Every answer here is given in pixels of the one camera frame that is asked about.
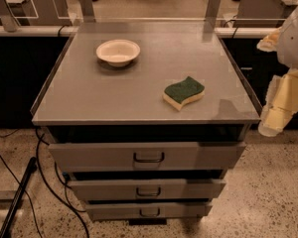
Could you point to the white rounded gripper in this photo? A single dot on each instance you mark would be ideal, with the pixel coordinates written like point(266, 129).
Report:
point(294, 43)

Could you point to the grey top drawer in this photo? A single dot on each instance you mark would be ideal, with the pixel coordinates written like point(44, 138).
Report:
point(131, 157)

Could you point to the grey drawer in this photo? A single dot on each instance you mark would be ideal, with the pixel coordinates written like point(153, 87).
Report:
point(122, 211)
point(132, 189)
point(131, 157)

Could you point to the grey metal drawer cabinet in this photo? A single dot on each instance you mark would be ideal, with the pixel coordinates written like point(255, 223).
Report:
point(86, 100)

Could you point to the grey bottom drawer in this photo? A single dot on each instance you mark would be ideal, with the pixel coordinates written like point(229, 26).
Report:
point(122, 211)

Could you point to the grey middle drawer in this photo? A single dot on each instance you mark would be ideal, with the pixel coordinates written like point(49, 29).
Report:
point(132, 189)

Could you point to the grey background desk right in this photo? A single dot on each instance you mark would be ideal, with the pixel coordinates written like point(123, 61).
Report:
point(263, 13)

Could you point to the grey background desk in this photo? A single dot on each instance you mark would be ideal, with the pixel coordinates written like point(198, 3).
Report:
point(263, 13)
point(40, 12)

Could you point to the green and yellow sponge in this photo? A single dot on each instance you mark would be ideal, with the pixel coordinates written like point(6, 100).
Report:
point(183, 92)

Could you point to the white round bowl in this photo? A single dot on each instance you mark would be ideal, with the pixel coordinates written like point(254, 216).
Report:
point(118, 53)

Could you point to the grey background desk left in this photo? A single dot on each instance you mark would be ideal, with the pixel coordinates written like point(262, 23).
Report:
point(40, 12)

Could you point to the black floor bar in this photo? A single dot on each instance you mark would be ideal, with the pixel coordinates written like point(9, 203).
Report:
point(5, 229)

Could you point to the grey right post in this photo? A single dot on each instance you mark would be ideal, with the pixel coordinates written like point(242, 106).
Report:
point(212, 9)

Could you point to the grey post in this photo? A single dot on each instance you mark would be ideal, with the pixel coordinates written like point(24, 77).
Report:
point(87, 11)
point(8, 21)
point(212, 9)

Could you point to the grey middle post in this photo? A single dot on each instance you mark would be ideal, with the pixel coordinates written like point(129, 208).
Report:
point(87, 11)

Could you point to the grey left post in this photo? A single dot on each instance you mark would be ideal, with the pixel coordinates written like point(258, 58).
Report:
point(8, 21)

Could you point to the white horizontal rail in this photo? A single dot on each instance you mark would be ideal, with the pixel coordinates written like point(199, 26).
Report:
point(54, 31)

